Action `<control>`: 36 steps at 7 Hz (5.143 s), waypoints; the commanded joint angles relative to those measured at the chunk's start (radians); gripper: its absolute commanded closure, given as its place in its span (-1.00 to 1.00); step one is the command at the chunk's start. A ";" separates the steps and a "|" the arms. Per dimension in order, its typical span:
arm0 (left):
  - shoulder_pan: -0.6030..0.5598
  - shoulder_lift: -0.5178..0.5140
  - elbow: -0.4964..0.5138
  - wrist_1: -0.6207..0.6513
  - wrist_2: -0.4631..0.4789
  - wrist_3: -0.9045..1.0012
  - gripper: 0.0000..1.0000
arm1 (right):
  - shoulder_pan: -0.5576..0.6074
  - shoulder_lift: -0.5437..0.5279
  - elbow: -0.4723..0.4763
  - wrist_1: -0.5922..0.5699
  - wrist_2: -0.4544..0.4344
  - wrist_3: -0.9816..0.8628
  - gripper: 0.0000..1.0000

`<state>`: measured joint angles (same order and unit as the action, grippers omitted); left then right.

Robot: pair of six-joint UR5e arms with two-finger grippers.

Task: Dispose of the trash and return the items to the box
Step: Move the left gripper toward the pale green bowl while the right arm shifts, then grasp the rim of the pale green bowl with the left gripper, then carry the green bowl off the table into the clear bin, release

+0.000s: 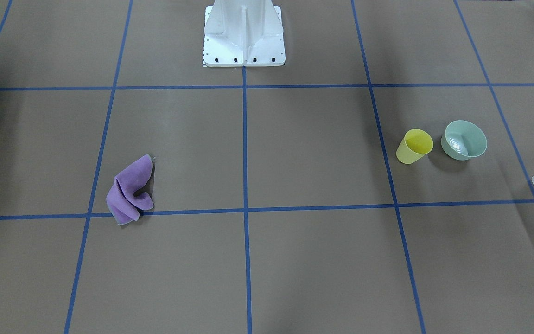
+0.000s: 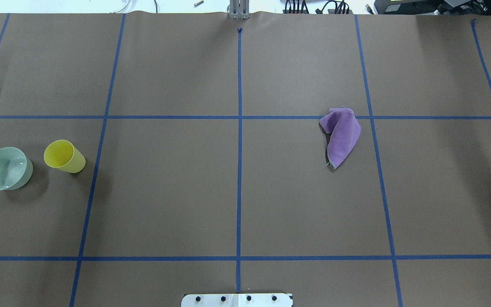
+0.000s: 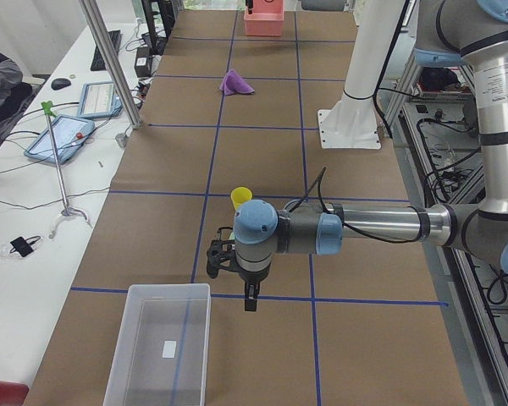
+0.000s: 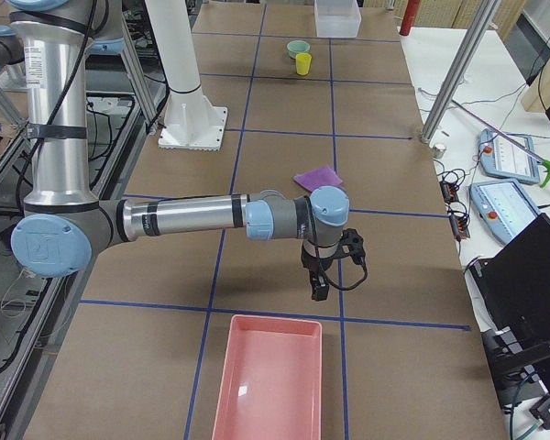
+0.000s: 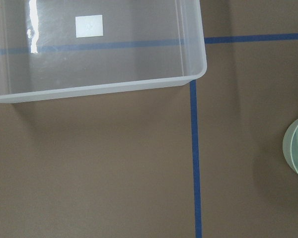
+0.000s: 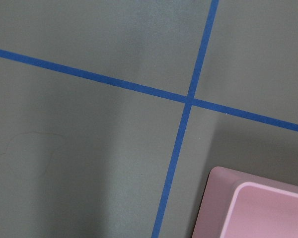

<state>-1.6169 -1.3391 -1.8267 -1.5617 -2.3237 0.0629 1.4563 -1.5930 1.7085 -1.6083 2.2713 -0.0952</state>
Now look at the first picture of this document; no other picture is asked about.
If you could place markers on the green plastic bowl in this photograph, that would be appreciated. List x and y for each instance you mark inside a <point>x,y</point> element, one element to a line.
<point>463,140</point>

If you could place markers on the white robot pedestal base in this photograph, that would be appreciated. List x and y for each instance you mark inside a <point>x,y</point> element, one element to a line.
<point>243,33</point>

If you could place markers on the yellow plastic cup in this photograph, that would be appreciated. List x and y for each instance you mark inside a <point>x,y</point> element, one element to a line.
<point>415,144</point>

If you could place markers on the purple cloth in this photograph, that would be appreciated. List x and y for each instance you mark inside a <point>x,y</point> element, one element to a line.
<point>125,200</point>

